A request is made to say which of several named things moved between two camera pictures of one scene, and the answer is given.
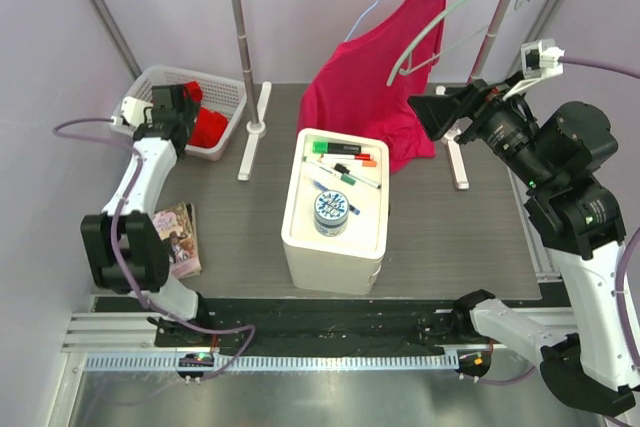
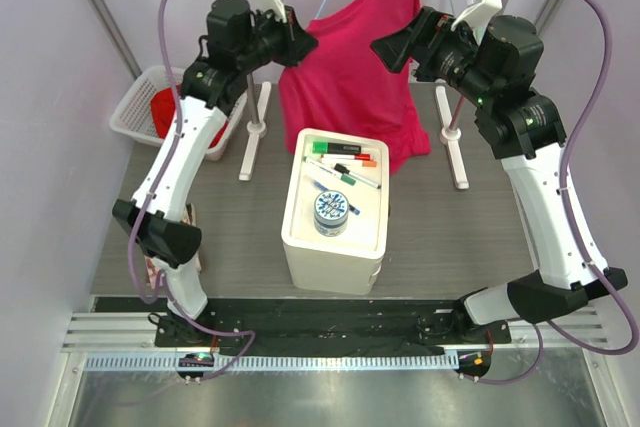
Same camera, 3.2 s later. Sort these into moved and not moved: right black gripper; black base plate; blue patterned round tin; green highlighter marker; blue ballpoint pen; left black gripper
Moved: left black gripper; right black gripper
Not moved: blue ballpoint pen; green highlighter marker; black base plate; blue patterned round tin
